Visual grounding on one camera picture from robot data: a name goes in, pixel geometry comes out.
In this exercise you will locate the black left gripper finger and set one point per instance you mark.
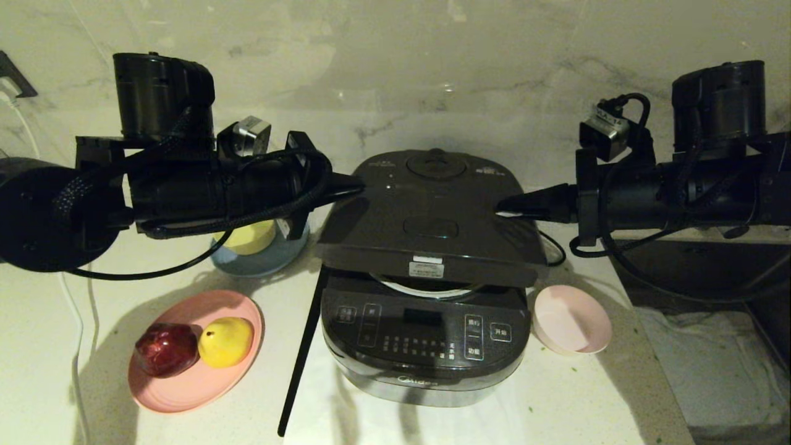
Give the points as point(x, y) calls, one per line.
point(343, 180)
point(340, 193)

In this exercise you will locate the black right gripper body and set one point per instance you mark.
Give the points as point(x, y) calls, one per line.
point(587, 198)

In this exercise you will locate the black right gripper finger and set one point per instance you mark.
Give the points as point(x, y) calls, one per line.
point(537, 211)
point(550, 194)

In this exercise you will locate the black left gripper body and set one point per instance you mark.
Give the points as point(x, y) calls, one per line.
point(296, 179)

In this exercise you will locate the black rice cooker lid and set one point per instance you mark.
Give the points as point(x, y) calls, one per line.
point(432, 247)

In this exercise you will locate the pale pink bowl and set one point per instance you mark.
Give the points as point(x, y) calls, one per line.
point(571, 321)

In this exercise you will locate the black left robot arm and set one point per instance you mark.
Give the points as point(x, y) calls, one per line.
point(173, 185)

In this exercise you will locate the yellow bowl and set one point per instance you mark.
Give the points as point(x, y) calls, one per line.
point(250, 238)

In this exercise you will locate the white inner pot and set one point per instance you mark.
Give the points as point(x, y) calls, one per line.
point(426, 289)

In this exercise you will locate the blue plate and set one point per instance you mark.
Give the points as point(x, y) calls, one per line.
point(259, 262)

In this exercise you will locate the stainless steel sink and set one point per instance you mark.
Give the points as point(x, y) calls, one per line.
point(680, 278)

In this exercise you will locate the yellow pear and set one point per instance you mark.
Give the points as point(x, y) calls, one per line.
point(225, 342)

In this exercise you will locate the black tray edge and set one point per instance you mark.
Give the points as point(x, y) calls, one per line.
point(300, 371)

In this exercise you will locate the white cloth in sink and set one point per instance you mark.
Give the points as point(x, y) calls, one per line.
point(710, 371)

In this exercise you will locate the red apple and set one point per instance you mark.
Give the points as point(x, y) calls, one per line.
point(165, 350)

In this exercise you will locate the pink plate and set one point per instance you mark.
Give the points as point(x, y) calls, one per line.
point(185, 389)

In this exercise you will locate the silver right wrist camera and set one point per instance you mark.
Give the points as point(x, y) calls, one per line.
point(605, 133)

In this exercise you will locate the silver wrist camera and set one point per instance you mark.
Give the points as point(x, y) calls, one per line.
point(605, 133)
point(244, 136)

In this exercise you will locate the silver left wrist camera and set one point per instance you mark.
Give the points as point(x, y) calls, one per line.
point(244, 136)

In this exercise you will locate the black wall socket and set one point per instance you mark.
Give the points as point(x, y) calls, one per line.
point(12, 74)

